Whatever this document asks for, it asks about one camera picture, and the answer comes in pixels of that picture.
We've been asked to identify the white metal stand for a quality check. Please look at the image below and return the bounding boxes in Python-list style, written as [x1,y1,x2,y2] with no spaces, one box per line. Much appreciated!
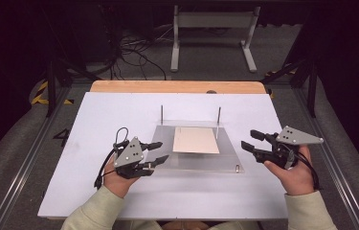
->
[169,5,261,74]

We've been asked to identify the right hand-held gripper black cable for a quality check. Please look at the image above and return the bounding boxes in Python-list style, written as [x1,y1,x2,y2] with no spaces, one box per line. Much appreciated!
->
[291,149,323,192]

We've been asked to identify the yellow black floor tape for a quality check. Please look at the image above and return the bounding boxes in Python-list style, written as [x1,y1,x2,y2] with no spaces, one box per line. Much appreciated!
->
[31,80,75,106]
[263,67,297,79]

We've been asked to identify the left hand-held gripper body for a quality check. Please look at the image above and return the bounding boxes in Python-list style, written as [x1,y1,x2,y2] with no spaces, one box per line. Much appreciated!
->
[113,136,156,180]

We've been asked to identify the person's right hand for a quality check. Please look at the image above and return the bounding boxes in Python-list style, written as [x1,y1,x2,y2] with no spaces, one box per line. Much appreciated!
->
[262,145,316,196]

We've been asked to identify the person's left hand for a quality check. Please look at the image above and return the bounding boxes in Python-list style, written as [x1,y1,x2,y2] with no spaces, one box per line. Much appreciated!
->
[102,157,140,199]

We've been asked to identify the wooden table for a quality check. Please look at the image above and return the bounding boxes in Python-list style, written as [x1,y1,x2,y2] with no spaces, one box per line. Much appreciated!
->
[89,80,268,95]

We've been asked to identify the bundle of black floor cables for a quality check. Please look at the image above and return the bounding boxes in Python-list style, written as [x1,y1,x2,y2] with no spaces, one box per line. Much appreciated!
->
[101,6,168,81]

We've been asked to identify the cream paper sheet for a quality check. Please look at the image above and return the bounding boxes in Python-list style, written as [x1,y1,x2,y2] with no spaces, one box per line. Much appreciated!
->
[172,126,220,155]

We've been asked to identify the white board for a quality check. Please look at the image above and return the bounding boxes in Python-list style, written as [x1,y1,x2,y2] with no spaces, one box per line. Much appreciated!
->
[37,91,290,221]

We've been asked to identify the aluminium floor rail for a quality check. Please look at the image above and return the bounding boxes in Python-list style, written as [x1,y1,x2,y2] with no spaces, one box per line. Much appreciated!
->
[294,86,359,230]
[0,85,73,230]

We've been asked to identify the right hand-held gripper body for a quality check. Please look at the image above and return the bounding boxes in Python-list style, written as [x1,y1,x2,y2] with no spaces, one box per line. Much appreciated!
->
[263,125,325,171]

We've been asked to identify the black metal stand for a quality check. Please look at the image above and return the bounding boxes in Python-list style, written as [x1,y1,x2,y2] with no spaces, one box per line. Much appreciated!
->
[260,58,319,119]
[44,57,103,119]

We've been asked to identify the clear acrylic frame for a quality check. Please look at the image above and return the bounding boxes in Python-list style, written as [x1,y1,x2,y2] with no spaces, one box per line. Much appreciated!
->
[144,104,246,174]

